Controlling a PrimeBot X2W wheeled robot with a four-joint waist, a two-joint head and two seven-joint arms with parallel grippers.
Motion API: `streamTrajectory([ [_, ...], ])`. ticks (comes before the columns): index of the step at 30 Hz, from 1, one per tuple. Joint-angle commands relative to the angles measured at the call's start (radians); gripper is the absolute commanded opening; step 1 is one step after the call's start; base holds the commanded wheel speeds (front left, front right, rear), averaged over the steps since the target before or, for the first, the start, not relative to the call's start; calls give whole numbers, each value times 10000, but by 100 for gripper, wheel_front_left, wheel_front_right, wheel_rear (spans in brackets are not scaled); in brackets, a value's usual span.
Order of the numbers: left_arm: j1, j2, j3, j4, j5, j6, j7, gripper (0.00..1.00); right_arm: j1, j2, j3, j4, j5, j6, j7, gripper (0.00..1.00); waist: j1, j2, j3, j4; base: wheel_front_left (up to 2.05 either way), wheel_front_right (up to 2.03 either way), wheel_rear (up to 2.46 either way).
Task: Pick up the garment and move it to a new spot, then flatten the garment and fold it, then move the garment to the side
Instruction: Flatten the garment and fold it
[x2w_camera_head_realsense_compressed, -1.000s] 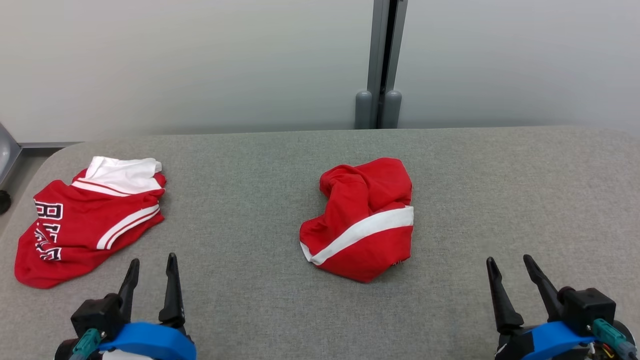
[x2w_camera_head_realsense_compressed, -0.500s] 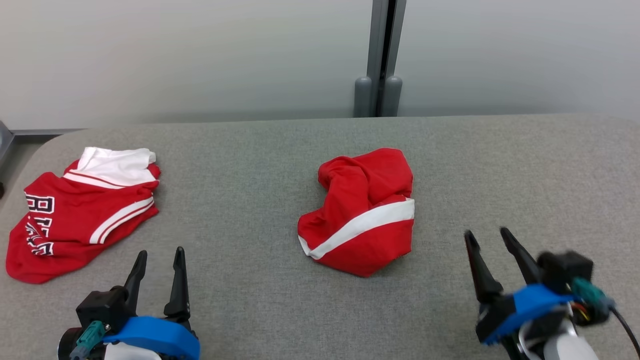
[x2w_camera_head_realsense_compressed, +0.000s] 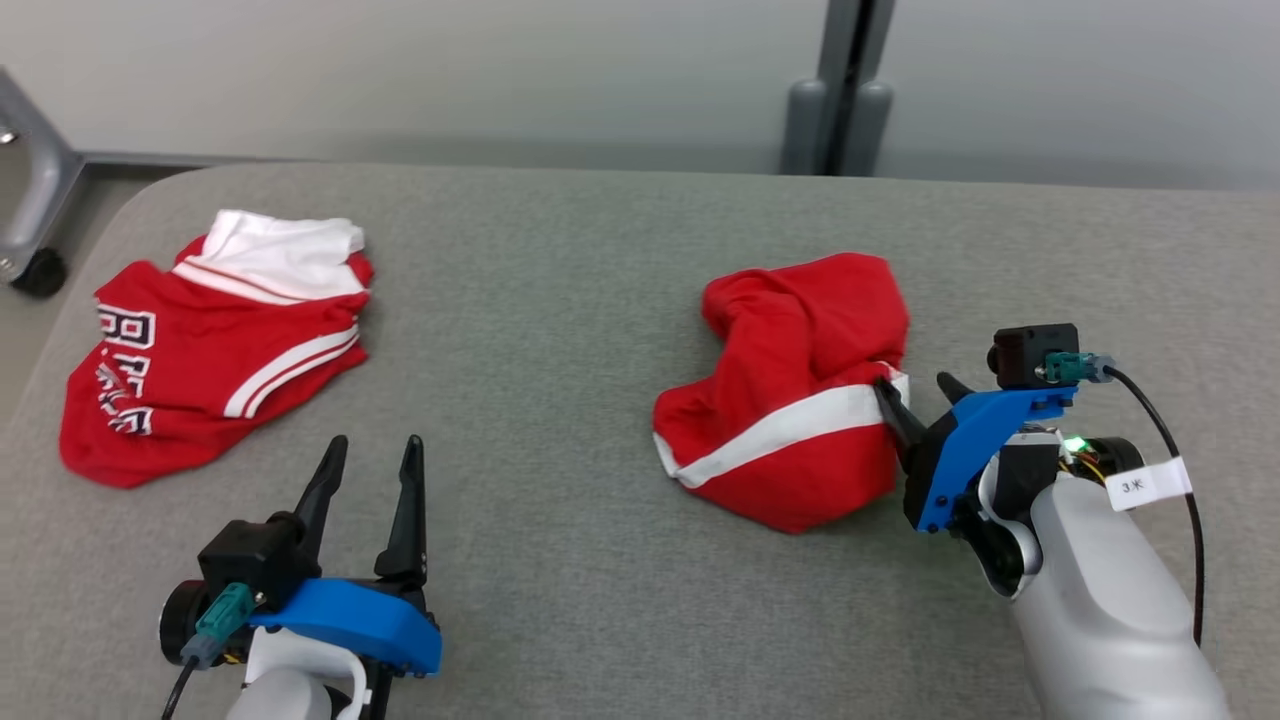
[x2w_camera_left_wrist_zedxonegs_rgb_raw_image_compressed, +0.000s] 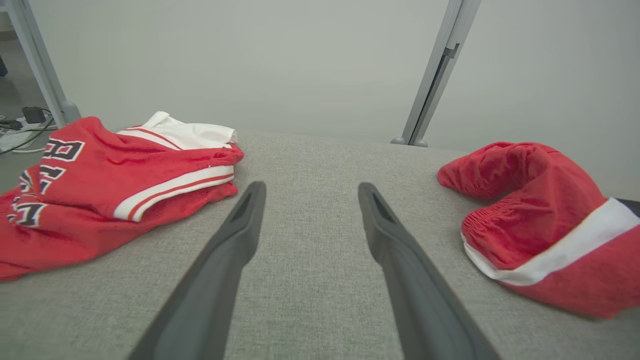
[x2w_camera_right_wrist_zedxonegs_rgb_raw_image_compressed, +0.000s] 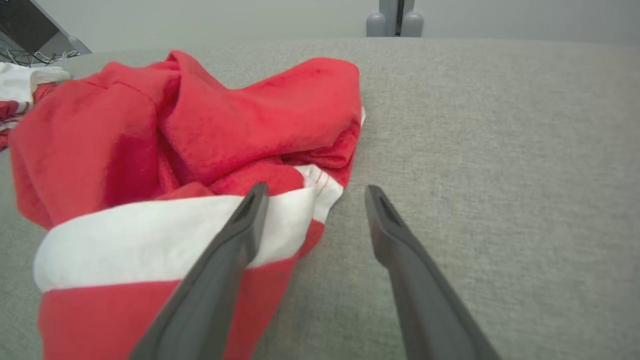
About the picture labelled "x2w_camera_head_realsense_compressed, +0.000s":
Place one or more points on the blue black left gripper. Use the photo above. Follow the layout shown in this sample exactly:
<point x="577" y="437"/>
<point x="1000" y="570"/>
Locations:
<point x="370" y="620"/>

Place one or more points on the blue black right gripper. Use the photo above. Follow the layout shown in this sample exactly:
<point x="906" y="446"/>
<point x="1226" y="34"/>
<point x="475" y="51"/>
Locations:
<point x="960" y="450"/>

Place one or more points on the red shorts with white band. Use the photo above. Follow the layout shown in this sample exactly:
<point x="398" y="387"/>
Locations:
<point x="790" y="330"/>

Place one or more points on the red jersey with white sleeves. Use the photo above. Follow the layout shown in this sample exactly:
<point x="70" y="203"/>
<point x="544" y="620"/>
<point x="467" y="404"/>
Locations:
<point x="200" y="350"/>

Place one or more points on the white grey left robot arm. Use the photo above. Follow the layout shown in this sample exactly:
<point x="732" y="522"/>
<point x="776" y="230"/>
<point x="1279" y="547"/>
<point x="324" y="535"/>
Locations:
<point x="290" y="695"/>

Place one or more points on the black caster wheel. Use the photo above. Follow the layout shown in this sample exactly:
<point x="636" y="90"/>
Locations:
<point x="40" y="272"/>

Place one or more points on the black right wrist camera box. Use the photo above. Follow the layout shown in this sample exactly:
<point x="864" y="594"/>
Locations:
<point x="1025" y="355"/>

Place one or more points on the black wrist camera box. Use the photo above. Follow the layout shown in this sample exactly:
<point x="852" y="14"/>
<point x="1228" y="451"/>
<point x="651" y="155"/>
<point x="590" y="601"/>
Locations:
<point x="1025" y="355"/>
<point x="250" y="560"/>

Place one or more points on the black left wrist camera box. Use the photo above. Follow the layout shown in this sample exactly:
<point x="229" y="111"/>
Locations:
<point x="250" y="560"/>

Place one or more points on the grey cylinder post bumper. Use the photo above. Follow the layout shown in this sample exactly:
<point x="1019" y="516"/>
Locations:
<point x="870" y="130"/>
<point x="805" y="130"/>

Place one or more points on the grey vertical wall post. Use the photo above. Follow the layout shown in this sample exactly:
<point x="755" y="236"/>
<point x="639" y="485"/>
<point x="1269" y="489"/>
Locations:
<point x="838" y="40"/>

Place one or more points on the grey metal cart frame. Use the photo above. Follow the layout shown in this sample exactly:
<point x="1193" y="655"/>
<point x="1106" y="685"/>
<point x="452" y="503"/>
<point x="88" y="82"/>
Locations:
<point x="35" y="170"/>

